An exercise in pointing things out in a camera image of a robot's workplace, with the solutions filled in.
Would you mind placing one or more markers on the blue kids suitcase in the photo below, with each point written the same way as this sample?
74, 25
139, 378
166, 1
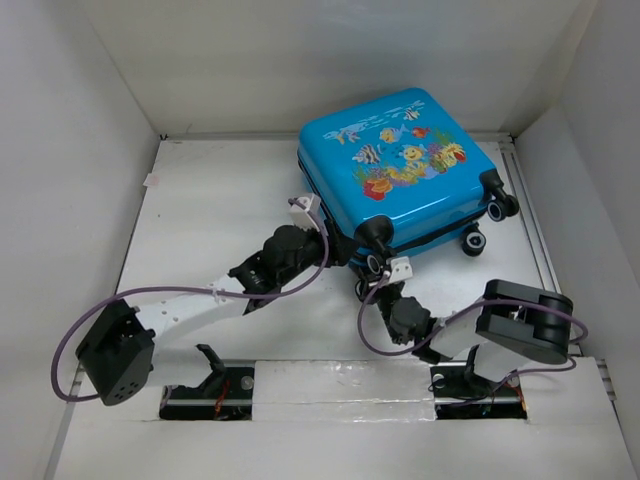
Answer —
398, 176

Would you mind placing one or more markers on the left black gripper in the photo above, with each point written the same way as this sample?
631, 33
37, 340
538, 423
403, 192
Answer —
340, 246

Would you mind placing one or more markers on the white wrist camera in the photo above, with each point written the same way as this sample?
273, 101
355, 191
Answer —
400, 269
303, 211

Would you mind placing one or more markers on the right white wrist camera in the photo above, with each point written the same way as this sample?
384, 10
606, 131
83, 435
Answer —
400, 269

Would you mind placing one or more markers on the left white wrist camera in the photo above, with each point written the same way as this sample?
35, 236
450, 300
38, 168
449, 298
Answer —
303, 211

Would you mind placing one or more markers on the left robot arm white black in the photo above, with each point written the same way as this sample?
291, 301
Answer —
117, 351

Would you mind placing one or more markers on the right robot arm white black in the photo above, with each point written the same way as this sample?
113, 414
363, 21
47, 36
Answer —
508, 327

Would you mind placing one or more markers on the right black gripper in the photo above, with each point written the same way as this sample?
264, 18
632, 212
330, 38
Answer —
382, 288

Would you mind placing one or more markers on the aluminium frame rail right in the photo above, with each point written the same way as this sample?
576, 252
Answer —
530, 222

